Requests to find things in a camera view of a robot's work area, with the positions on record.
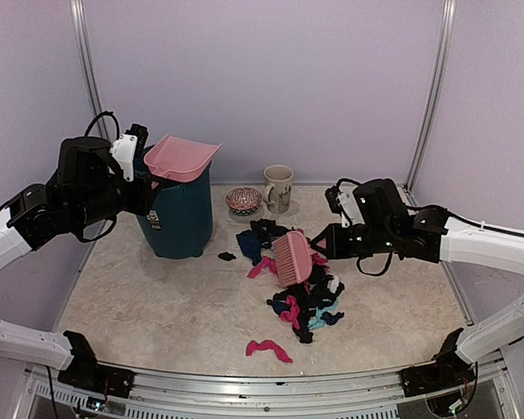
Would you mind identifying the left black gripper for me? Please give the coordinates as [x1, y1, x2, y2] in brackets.
[72, 169, 163, 229]

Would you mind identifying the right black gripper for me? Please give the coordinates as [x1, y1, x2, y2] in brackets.
[311, 223, 396, 260]

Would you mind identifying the pink dustpan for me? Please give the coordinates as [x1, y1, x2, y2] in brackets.
[143, 134, 222, 183]

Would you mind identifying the pink hand brush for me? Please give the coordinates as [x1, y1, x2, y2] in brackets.
[272, 230, 314, 288]

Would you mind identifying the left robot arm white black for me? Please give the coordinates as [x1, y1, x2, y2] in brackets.
[0, 124, 161, 388]

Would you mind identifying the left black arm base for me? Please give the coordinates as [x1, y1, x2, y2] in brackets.
[57, 331, 135, 399]

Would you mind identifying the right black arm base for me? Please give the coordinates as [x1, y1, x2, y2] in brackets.
[399, 327, 477, 397]

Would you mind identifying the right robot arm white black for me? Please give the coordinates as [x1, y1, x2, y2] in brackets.
[309, 179, 524, 388]

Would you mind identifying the teal plastic bucket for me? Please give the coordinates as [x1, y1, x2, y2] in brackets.
[134, 156, 213, 259]

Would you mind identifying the beige ceramic mug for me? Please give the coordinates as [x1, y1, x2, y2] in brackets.
[262, 165, 294, 214]

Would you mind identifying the patterned small bowl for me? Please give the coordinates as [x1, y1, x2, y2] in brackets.
[225, 187, 262, 216]

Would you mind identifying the magenta scrap front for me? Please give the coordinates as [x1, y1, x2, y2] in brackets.
[245, 340, 293, 364]

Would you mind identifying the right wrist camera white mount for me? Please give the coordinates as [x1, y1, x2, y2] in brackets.
[324, 185, 359, 228]

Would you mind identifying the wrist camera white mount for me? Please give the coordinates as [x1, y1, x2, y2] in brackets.
[324, 185, 359, 228]
[110, 123, 148, 182]

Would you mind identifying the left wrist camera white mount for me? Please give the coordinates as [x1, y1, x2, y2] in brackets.
[110, 123, 148, 182]

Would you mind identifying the right aluminium corner post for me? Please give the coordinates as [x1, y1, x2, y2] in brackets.
[404, 0, 457, 194]

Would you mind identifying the aluminium corner post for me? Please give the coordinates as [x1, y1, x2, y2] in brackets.
[404, 0, 457, 194]
[68, 0, 104, 117]

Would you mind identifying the left aluminium corner post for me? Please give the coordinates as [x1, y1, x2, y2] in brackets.
[68, 0, 104, 117]

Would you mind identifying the aluminium front rail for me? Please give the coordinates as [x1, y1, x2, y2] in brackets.
[6, 352, 524, 418]

